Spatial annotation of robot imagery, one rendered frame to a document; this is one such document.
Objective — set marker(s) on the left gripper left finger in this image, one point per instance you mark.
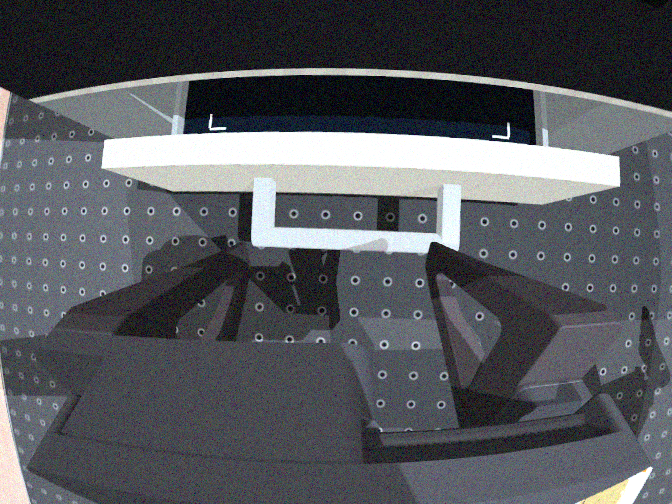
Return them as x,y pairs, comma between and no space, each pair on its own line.
153,307

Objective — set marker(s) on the dark grey plate with grid of holes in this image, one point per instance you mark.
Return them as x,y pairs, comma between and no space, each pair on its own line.
71,232

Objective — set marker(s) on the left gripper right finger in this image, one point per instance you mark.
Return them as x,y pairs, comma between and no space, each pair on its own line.
547,334

